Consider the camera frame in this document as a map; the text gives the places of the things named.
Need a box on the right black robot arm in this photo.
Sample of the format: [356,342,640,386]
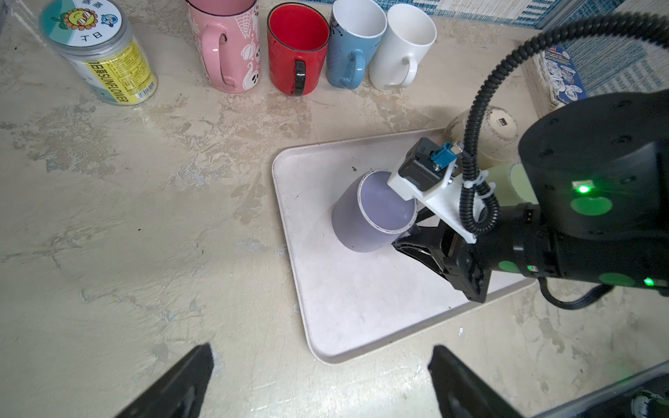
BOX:
[394,91,668,310]

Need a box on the red mug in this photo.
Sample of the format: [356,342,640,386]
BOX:
[267,2,330,97]

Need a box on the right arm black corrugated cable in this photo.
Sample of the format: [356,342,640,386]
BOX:
[458,12,669,312]

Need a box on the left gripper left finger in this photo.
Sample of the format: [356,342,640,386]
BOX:
[117,343,214,418]

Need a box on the purple mug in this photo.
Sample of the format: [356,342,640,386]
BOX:
[332,170,418,253]

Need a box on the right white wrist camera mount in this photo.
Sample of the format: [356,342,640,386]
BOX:
[388,137,488,244]

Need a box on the white mug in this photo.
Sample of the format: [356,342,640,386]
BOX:
[369,3,437,92]

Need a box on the pink ghost pattern mug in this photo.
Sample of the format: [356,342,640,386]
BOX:
[186,0,261,94]

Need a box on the blue mug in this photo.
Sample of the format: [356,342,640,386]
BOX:
[326,0,388,90]

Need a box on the white plastic tray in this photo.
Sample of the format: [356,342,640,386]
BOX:
[271,127,537,366]

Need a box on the light green mug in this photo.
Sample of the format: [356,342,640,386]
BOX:
[487,163,538,207]

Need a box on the yellow green labelled can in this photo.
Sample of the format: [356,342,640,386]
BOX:
[39,0,159,106]

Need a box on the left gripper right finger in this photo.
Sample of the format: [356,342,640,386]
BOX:
[428,345,522,418]

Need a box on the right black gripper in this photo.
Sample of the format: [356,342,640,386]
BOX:
[392,221,502,303]

